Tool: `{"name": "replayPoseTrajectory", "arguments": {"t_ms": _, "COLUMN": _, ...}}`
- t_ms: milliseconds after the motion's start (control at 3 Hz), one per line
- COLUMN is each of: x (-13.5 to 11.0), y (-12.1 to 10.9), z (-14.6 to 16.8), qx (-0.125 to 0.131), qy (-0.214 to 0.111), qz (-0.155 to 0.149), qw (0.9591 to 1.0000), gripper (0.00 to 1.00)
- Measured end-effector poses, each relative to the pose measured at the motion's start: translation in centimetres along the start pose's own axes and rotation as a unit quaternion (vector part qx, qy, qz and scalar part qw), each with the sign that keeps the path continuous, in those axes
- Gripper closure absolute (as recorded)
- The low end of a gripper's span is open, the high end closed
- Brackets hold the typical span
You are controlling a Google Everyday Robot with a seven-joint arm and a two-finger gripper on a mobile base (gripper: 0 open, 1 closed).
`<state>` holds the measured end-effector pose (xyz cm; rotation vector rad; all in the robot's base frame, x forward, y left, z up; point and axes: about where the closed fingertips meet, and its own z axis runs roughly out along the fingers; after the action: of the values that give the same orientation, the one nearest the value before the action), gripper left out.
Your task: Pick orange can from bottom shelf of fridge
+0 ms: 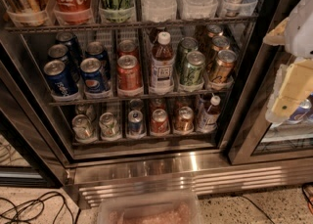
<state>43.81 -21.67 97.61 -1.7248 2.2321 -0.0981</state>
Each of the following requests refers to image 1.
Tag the orange soda can middle shelf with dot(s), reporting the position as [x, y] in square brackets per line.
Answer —
[129, 78]

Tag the pepsi can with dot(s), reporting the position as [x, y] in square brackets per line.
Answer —
[93, 76]
[64, 88]
[61, 52]

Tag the silver can bottom left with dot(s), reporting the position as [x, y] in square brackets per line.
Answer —
[83, 129]

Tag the orange soda can front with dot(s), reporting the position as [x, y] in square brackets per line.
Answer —
[183, 122]

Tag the silver green can bottom shelf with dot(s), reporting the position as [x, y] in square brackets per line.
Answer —
[109, 127]

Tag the gold can middle rear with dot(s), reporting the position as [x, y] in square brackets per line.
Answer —
[217, 44]

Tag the tea bottle middle shelf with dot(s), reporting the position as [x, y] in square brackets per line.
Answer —
[162, 62]

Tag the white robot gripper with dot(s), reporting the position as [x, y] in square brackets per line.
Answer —
[301, 32]

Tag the tea bottle bottom shelf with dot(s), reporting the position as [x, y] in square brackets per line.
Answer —
[208, 115]

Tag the tea bottle shelf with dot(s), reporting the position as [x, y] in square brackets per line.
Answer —
[208, 115]
[162, 62]

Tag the pepsi can back left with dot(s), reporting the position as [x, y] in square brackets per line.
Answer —
[61, 52]

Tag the clear plastic bin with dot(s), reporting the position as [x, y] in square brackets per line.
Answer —
[176, 207]

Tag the red soda can bottom shelf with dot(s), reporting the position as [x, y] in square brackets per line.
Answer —
[159, 122]

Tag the gold can front middle shelf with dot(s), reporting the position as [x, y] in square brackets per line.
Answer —
[219, 68]

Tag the blue silver can bottom shelf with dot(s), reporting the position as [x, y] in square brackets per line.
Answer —
[135, 123]

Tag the blue can right fridge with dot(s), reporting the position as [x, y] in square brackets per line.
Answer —
[300, 112]

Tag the green can rear middle shelf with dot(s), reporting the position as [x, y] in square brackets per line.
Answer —
[186, 45]

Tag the green can front middle shelf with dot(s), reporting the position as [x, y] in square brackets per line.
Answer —
[191, 72]

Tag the pepsi can front left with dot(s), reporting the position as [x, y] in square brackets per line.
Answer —
[64, 88]

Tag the fridge door frame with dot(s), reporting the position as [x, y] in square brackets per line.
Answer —
[251, 91]

